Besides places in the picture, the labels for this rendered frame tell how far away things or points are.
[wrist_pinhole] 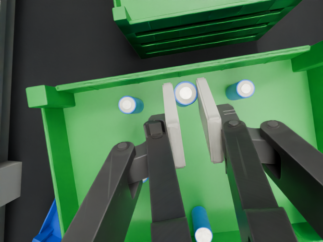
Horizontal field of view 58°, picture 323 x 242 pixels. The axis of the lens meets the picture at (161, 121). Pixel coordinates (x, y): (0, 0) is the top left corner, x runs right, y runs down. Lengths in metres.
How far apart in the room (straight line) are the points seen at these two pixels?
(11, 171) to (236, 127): 0.73
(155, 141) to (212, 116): 0.03
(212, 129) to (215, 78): 0.20
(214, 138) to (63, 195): 0.22
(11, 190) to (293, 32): 0.81
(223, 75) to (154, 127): 0.21
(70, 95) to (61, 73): 0.46
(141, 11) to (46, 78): 0.38
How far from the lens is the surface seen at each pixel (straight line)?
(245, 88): 0.29
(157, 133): 0.15
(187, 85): 0.22
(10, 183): 0.84
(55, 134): 0.34
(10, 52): 0.87
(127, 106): 0.29
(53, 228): 0.88
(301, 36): 0.83
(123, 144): 0.15
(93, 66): 0.79
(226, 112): 0.18
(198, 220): 0.32
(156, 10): 0.54
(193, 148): 0.35
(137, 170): 0.15
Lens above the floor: 0.75
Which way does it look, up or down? 86 degrees down
